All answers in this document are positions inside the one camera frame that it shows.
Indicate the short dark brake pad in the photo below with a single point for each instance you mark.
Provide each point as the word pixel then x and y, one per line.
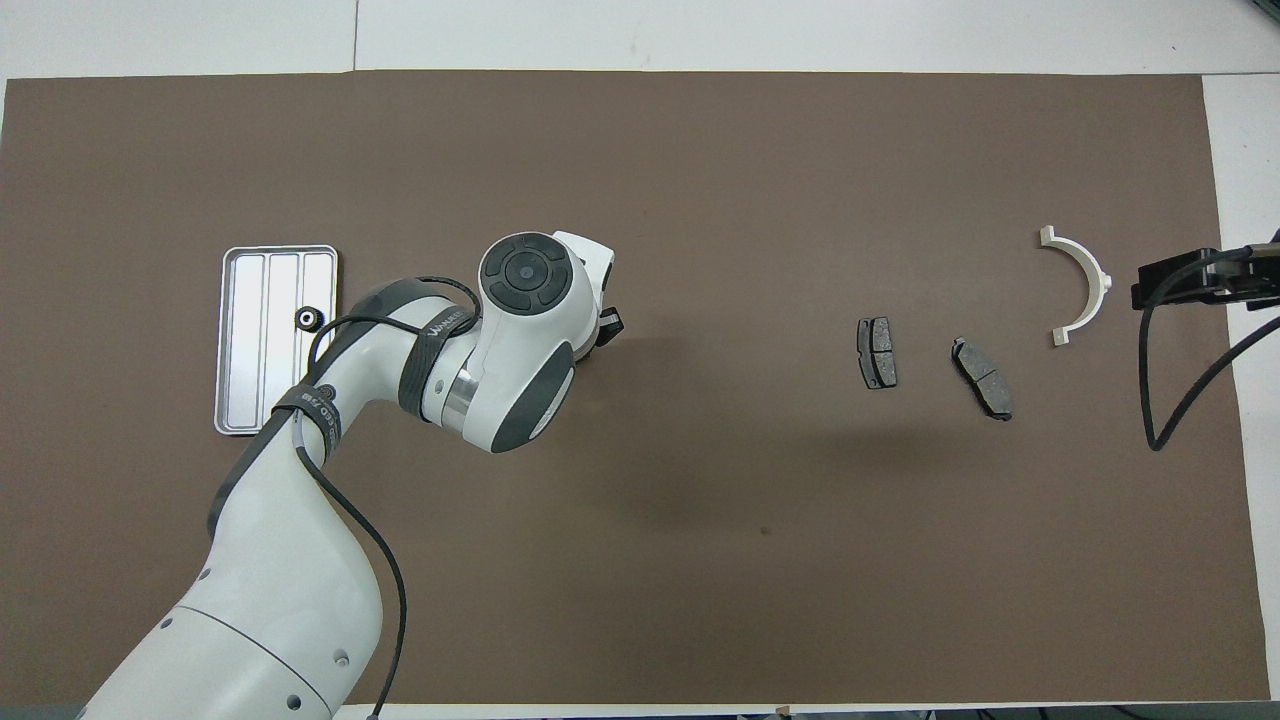
pixel 878 350

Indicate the long dark brake pad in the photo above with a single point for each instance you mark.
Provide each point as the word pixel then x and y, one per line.
pixel 985 380

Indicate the silver metal tray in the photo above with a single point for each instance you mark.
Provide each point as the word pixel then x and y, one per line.
pixel 245 340

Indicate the white semicircular bracket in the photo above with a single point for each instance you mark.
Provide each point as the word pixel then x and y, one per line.
pixel 1090 270

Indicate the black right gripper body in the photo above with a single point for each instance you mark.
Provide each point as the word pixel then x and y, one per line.
pixel 1255 285

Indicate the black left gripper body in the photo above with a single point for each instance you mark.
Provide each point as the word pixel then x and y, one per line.
pixel 610 328

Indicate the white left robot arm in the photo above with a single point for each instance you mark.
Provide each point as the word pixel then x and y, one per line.
pixel 280 600

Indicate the brown table mat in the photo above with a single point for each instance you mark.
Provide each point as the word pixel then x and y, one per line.
pixel 700 550

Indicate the large black bearing gear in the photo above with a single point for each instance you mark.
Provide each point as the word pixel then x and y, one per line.
pixel 308 319

